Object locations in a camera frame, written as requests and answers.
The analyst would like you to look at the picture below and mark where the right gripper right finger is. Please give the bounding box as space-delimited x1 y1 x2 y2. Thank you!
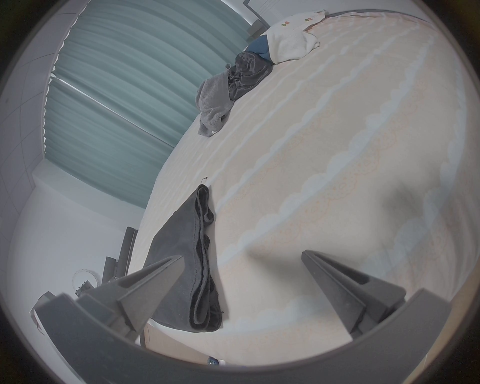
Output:
301 250 407 336

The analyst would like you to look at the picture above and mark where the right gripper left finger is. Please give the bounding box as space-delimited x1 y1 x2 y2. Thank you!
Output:
77 255 184 340

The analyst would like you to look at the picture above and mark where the folded dark grey garment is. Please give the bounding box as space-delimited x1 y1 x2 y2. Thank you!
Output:
144 184 225 334

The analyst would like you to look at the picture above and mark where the bed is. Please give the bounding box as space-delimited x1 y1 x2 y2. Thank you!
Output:
139 9 470 366

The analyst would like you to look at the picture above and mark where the blue-green curtain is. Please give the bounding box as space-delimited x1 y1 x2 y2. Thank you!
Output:
44 0 259 211

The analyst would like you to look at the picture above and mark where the shiny dark grey garment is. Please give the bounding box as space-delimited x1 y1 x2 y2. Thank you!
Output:
225 51 275 101

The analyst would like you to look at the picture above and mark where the white printed garment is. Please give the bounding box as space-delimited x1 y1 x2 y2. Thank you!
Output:
264 9 327 64

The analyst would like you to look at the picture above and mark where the blue garment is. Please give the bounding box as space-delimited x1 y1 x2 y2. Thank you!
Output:
249 35 273 63

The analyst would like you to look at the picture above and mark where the window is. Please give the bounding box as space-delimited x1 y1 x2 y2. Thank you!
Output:
221 0 279 24

